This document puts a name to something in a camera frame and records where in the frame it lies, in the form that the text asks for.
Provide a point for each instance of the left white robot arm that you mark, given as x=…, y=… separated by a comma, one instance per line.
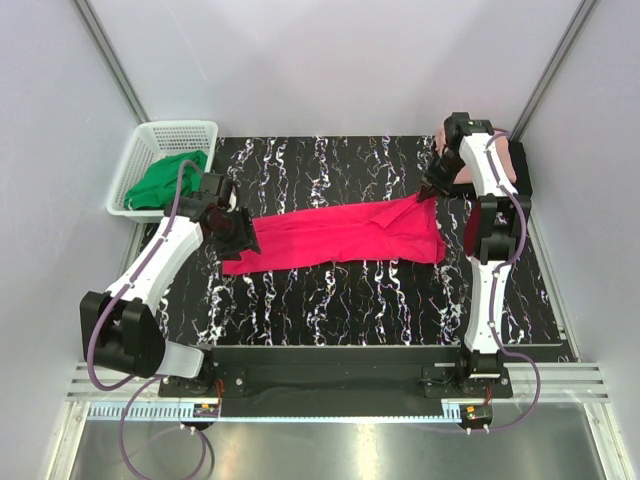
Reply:
x=119, y=327

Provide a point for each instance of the folded pink t-shirt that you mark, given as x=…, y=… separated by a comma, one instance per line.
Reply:
x=464, y=177

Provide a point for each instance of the white plastic basket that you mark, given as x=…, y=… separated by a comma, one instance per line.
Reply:
x=149, y=143

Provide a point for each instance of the black marble table mat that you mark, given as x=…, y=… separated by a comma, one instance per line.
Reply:
x=357, y=303

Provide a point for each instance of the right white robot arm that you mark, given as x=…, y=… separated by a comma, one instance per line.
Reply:
x=494, y=238

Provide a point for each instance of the red t-shirt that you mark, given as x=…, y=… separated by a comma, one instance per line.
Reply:
x=375, y=231

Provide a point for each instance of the folded black t-shirt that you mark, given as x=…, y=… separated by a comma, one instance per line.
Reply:
x=522, y=185

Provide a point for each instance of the green t-shirt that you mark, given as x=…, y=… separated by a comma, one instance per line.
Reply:
x=157, y=188

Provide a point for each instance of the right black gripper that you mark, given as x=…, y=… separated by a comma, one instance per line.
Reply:
x=436, y=185

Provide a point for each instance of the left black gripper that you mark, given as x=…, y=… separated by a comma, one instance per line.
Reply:
x=246, y=239

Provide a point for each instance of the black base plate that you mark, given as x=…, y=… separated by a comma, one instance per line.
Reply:
x=330, y=383

